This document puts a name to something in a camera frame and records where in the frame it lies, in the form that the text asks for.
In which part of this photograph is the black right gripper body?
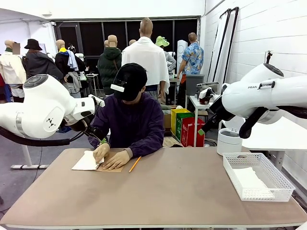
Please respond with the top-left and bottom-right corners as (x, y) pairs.
(209, 96), (235, 121)

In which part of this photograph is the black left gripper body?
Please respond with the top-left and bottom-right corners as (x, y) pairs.
(84, 125), (105, 142)

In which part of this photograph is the spiral notebook brown cover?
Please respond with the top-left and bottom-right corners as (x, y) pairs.
(71, 150), (125, 173)

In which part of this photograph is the yellow pencil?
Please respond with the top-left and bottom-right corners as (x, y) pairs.
(129, 156), (142, 173)

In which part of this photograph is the white torn notebook sheet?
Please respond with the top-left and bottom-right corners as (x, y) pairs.
(231, 167), (275, 199)

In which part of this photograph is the person's left forearm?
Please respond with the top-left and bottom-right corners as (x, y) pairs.
(126, 138), (165, 159)

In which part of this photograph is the person's right forearm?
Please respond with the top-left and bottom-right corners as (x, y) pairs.
(88, 134), (111, 149)

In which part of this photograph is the person's right hand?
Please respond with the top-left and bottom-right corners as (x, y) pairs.
(93, 143), (111, 165)

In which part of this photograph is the person's left hand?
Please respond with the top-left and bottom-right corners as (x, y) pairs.
(102, 150), (131, 171)

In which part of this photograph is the red shopping bag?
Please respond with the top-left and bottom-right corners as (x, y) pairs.
(181, 117), (206, 148)

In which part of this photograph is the white cylindrical bin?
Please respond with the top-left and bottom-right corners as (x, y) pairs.
(216, 127), (243, 156)

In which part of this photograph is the green shopping bag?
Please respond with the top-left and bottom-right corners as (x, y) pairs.
(176, 112), (195, 142)

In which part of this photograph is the grey tray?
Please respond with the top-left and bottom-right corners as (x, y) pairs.
(197, 81), (219, 88)

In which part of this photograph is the yellow shopping bag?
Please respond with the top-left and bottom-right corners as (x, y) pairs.
(170, 108), (191, 141)

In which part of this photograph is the person in purple jacket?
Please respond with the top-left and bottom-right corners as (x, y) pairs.
(88, 62), (165, 159)

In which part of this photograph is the grey bin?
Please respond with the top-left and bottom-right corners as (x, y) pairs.
(186, 74), (205, 96)

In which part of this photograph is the brown paper bag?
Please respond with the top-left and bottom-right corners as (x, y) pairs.
(164, 137), (184, 148)

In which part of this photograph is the cardboard box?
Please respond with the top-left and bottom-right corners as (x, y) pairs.
(163, 114), (172, 131)

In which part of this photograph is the olive cloth pile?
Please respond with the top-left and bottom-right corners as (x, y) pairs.
(160, 104), (178, 116)

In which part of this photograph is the mannequin in floral shirt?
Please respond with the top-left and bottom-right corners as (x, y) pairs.
(177, 32), (204, 108)

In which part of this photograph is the small white background table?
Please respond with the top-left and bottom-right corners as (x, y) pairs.
(80, 72), (99, 96)

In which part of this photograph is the white side desk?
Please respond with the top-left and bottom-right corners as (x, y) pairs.
(220, 115), (307, 171)

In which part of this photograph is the black baseball cap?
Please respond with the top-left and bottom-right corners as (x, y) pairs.
(113, 62), (148, 102)

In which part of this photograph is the white floor stand leg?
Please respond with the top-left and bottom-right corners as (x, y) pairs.
(11, 143), (50, 170)

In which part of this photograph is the mannequin in dark green puffer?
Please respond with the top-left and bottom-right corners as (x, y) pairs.
(97, 34), (123, 89)

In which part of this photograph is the white tall tower appliance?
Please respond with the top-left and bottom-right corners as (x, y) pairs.
(177, 39), (189, 66)

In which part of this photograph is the mannequin with yellow scarf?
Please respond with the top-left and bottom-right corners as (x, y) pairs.
(55, 39), (86, 98)

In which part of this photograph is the mannequin in white shirt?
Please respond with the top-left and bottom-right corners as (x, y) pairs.
(121, 17), (170, 104)

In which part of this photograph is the white perforated plastic basket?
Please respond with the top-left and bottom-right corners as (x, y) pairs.
(223, 152), (295, 202)

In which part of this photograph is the mannequin with black bucket hat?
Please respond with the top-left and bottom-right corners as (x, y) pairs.
(22, 38), (64, 81)

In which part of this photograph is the mannequin with green hat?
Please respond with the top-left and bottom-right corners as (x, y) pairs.
(155, 35), (177, 72)

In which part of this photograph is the mannequin in cream jacket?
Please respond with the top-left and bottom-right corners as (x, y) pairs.
(0, 40), (27, 104)

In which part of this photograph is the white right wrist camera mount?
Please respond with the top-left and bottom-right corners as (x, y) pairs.
(198, 87), (220, 105)

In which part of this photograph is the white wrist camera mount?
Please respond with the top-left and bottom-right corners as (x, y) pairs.
(198, 87), (220, 105)
(88, 93), (106, 108)

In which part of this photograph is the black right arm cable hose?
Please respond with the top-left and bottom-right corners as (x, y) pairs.
(239, 105), (307, 139)

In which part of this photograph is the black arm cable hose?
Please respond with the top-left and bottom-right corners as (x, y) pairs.
(239, 105), (307, 139)
(0, 126), (87, 147)

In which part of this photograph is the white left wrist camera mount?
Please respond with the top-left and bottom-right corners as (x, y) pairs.
(88, 93), (106, 108)

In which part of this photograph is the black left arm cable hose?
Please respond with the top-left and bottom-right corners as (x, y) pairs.
(0, 126), (87, 147)

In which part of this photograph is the white panel with black frame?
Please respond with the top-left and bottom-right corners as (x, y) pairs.
(215, 6), (239, 91)
(206, 8), (232, 83)

